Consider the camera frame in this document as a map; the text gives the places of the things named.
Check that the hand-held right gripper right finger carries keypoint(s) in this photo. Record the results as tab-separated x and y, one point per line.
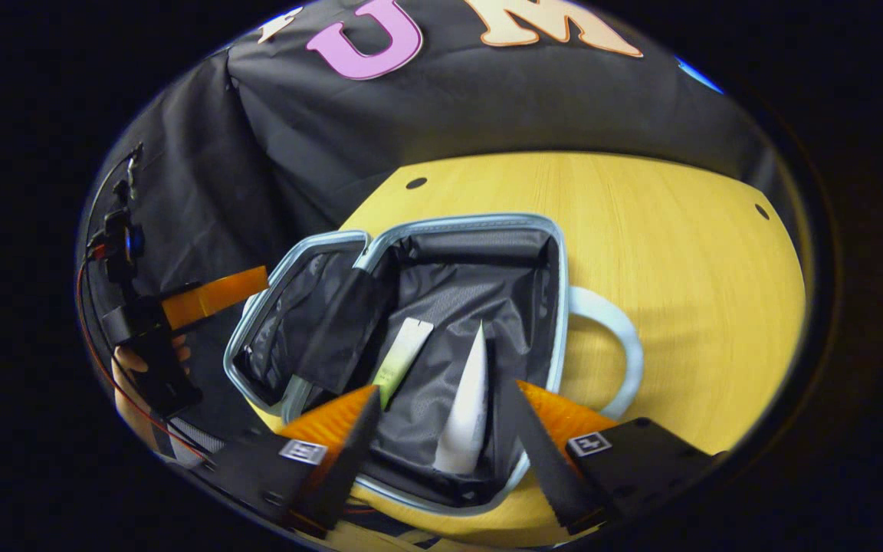
545	468

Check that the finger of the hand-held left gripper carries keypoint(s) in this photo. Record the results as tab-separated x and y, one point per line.
215	295

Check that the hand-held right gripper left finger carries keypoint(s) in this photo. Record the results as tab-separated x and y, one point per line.
349	460

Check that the green and white tube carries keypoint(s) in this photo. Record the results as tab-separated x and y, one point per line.
403	356

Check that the pale blue suitcase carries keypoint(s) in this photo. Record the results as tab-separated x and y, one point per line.
457	291

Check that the black backdrop cloth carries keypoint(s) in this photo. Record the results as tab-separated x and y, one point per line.
487	107

